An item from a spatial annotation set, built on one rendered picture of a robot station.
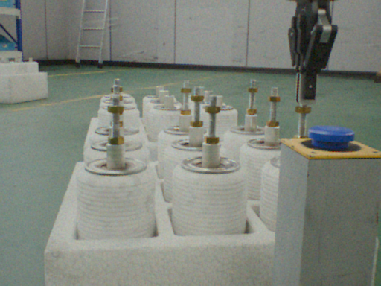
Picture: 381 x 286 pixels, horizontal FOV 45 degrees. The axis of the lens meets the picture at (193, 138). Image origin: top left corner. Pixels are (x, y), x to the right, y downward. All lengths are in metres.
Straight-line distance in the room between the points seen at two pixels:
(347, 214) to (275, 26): 6.74
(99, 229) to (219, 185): 0.15
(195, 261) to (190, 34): 7.04
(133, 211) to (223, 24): 6.84
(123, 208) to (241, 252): 0.14
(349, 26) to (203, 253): 6.53
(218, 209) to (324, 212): 0.18
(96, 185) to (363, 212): 0.29
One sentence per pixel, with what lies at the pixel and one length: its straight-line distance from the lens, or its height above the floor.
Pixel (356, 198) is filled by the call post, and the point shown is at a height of 0.28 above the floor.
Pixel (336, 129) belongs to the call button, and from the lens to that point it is 0.43.
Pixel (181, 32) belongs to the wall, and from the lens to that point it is 7.59.
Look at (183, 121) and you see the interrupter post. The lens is 0.80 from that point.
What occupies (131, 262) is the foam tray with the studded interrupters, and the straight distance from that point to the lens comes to 0.54.
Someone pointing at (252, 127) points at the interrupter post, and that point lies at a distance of 0.83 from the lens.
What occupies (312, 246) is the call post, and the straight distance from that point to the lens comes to 0.42.
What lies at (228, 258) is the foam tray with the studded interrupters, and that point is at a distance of 0.55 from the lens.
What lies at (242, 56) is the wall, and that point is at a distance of 7.24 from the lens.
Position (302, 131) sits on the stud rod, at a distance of 0.61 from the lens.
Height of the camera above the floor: 0.40
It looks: 11 degrees down
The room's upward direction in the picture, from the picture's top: 1 degrees clockwise
